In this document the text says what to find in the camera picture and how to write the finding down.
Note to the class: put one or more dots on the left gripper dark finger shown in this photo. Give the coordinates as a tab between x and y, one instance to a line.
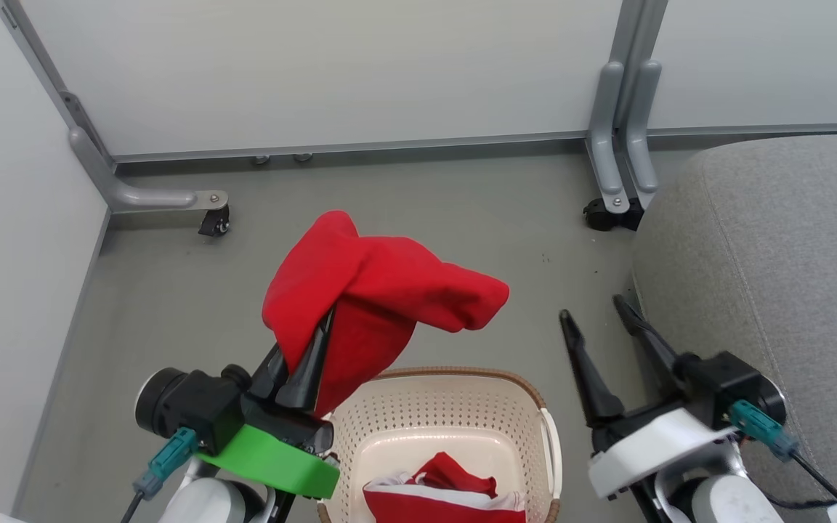
308	378
267	378

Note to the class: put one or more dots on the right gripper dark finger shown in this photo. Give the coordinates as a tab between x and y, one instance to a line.
588	370
649	340

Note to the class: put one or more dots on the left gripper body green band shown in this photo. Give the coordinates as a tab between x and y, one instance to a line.
273	457

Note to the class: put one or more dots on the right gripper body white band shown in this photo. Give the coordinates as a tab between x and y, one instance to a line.
644	447

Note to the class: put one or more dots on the plain red garment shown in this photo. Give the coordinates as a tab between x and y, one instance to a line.
382	290

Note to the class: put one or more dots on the red white-trimmed jersey garment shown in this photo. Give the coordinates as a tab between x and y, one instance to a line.
447	497

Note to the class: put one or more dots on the cream perforated laundry basket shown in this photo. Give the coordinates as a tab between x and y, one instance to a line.
455	414

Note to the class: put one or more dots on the short grey partition leg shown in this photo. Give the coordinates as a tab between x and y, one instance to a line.
642	131
605	138

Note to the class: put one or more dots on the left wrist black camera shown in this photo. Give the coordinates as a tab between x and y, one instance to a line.
186	407

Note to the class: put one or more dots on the wrist black camera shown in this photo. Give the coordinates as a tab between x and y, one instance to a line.
731	388
186	407

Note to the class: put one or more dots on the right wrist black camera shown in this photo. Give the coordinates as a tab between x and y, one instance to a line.
731	388

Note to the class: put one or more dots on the grey partition bottom rail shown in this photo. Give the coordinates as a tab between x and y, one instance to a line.
389	145

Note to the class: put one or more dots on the grey slanted partition post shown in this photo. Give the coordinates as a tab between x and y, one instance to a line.
41	65

